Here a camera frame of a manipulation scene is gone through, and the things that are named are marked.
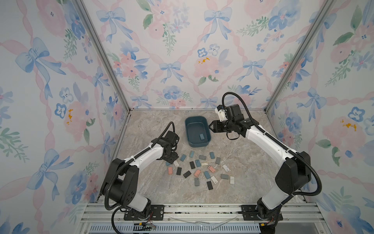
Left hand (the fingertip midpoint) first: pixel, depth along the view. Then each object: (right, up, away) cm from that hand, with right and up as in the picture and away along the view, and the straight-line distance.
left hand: (169, 155), depth 90 cm
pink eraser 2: (+17, -10, -2) cm, 20 cm away
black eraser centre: (+14, -6, 0) cm, 15 cm away
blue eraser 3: (+8, -2, +4) cm, 9 cm away
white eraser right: (+35, -7, -2) cm, 36 cm away
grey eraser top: (+21, -2, +5) cm, 21 cm away
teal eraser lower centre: (+23, -11, -2) cm, 26 cm away
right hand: (+26, +19, -5) cm, 33 cm away
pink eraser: (+1, -9, -2) cm, 9 cm away
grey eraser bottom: (+17, -14, -6) cm, 22 cm away
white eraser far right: (+37, -13, -5) cm, 39 cm away
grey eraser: (+30, -4, +3) cm, 31 cm away
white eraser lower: (+27, -13, -6) cm, 30 cm away
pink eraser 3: (+26, -8, -1) cm, 27 cm away
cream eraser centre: (+22, -5, +1) cm, 22 cm away
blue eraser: (+21, +11, +14) cm, 27 cm away
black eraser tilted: (+11, -10, -3) cm, 15 cm away
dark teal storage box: (+19, +14, +18) cm, 29 cm away
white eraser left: (+4, -5, 0) cm, 6 cm away
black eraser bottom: (+24, -16, -6) cm, 30 cm away
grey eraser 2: (+33, -12, -3) cm, 35 cm away
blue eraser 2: (+27, -1, +5) cm, 28 cm away
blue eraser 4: (+18, -5, +2) cm, 19 cm away
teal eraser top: (+14, 0, +5) cm, 15 cm away
